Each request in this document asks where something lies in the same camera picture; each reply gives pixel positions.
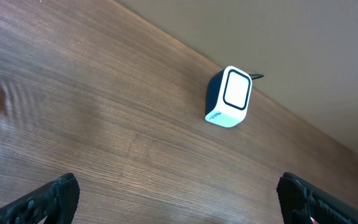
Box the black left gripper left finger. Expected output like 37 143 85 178
0 173 80 224

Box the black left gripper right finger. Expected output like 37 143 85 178
277 172 358 224

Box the white barcode scanner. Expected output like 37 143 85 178
204 66 252 128

